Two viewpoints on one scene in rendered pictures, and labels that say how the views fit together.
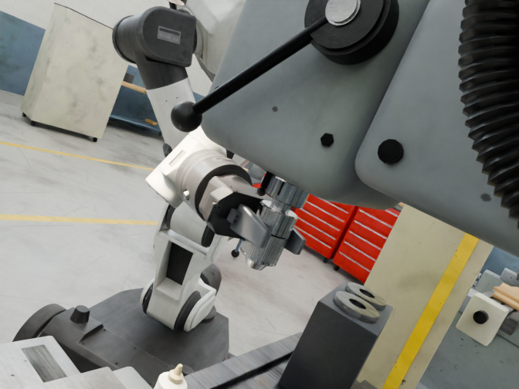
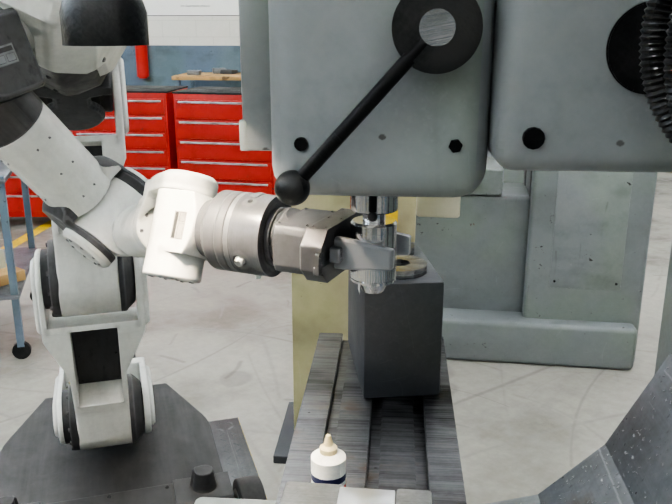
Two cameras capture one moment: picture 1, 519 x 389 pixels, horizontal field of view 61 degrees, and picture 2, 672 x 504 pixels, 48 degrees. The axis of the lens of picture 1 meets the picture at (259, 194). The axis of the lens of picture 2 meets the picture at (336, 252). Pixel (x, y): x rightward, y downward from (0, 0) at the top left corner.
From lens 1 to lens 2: 0.39 m
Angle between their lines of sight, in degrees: 28
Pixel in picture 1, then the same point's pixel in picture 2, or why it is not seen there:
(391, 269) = not seen: hidden behind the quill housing
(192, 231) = (102, 299)
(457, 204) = (601, 156)
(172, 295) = (111, 401)
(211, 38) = (55, 30)
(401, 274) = not seen: hidden behind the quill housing
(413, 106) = (536, 93)
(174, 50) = (19, 74)
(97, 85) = not seen: outside the picture
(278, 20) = (340, 45)
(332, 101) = (443, 108)
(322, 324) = (382, 306)
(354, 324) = (416, 285)
